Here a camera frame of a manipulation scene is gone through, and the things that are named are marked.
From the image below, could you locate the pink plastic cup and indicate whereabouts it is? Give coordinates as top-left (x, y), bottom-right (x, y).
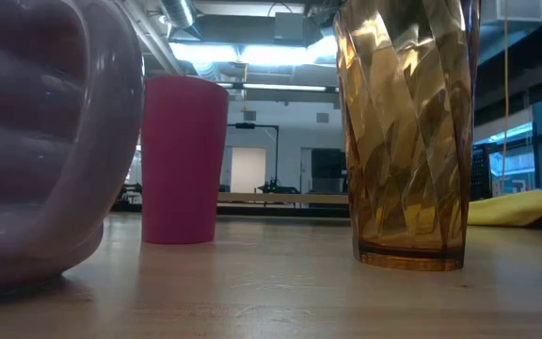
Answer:
top-left (140, 74), bottom-right (231, 246)

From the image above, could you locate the amber faceted glass tumbler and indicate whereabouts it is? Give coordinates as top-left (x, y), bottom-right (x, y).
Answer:
top-left (332, 0), bottom-right (482, 273)

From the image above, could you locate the black machine in background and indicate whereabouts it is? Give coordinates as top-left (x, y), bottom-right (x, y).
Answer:
top-left (311, 148), bottom-right (348, 194)

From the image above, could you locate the long ceiling tube lamp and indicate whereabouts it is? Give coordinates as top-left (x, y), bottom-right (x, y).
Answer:
top-left (215, 82), bottom-right (339, 93)

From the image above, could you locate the grey ceiling box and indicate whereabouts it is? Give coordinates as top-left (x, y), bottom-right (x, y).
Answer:
top-left (273, 11), bottom-right (307, 41)

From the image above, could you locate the black perforated crate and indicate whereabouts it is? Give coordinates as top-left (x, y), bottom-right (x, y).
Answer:
top-left (470, 145), bottom-right (493, 202)

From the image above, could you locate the purple ribbed plastic cup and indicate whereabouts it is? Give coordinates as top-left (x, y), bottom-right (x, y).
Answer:
top-left (0, 0), bottom-right (146, 301)

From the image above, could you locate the yellow cloth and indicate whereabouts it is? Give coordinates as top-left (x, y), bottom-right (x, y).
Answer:
top-left (467, 188), bottom-right (542, 228)

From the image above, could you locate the white ceiling unit box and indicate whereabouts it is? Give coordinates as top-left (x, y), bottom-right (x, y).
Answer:
top-left (481, 0), bottom-right (542, 25)

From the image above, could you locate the black overhead stand frame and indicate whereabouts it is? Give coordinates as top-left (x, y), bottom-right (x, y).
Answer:
top-left (227, 121), bottom-right (280, 189)

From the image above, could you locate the silver ceiling air duct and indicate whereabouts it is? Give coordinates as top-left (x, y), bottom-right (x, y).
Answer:
top-left (159, 0), bottom-right (198, 29)

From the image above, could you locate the yellow hanging cable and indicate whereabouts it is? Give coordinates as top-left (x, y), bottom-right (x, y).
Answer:
top-left (500, 0), bottom-right (510, 195)

